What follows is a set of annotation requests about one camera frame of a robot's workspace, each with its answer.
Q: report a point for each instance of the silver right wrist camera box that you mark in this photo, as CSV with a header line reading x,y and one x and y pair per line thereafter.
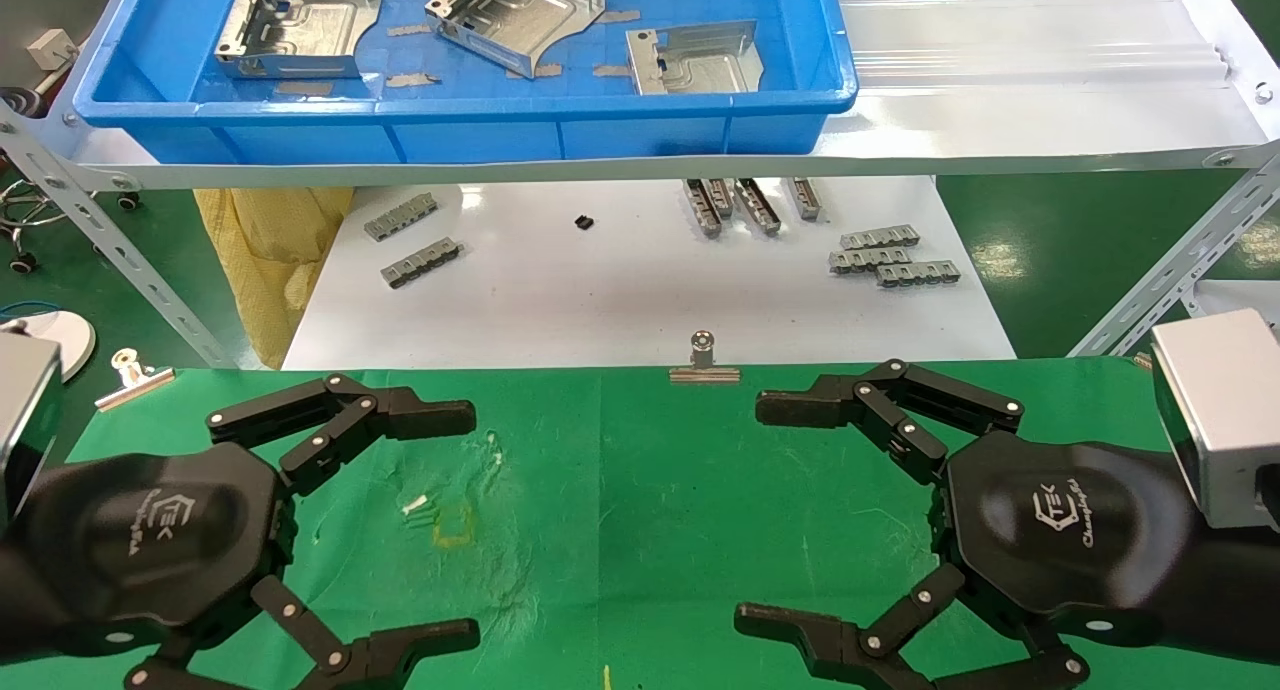
x,y
1220,410

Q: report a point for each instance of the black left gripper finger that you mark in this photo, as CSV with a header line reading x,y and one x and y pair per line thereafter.
x,y
420,415
420,645

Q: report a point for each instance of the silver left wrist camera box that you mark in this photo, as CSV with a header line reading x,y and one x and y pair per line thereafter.
x,y
25,420

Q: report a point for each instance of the white metal shelf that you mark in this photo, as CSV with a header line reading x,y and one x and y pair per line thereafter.
x,y
1000,130

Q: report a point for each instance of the blue plastic bin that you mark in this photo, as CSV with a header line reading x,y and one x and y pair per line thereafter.
x,y
480,135

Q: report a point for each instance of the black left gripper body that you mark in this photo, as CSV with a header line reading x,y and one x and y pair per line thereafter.
x,y
150,540

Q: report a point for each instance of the silver binder clip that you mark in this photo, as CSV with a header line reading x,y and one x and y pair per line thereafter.
x,y
135,385
705,374

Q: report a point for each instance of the small white scrap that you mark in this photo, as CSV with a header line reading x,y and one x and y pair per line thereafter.
x,y
415,505

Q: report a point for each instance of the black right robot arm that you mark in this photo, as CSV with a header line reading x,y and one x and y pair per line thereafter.
x,y
1245,595

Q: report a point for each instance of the yellow woven bag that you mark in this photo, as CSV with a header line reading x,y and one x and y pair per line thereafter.
x,y
270,250

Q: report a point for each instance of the perforated steel shelf brace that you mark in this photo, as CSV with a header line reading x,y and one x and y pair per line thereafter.
x,y
1180,260
120,260

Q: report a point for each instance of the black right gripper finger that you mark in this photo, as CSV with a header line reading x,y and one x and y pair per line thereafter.
x,y
800,408
790,625

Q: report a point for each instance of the white wall socket box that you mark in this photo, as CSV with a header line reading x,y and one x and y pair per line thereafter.
x,y
52,48

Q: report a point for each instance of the green table cloth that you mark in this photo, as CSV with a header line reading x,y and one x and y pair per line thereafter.
x,y
640,490

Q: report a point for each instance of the black rubber wheel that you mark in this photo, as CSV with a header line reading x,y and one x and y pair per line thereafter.
x,y
15,102

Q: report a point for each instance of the grey tape piece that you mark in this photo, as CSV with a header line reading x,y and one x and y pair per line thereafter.
x,y
412,79
608,70
548,70
412,29
303,88
620,16

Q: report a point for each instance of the grey slotted metal bar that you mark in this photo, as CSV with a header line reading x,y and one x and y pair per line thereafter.
x,y
422,262
804,198
880,237
868,260
758,207
722,198
400,217
918,274
703,210

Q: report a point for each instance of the translucent corrugated plastic sheet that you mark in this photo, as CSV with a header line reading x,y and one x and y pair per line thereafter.
x,y
1000,30

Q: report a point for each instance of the chrome stool base with casters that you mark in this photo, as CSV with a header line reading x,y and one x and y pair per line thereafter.
x,y
25,210

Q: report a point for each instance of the round white stand base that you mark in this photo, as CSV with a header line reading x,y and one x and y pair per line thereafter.
x,y
78,335

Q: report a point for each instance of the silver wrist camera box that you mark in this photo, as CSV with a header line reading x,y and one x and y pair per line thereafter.
x,y
1220,410
25,420

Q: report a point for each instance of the stamped grey metal part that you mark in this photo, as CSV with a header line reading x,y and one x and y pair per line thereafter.
x,y
530,15
320,20
700,70

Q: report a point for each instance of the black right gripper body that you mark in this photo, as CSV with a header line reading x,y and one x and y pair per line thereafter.
x,y
1060,530

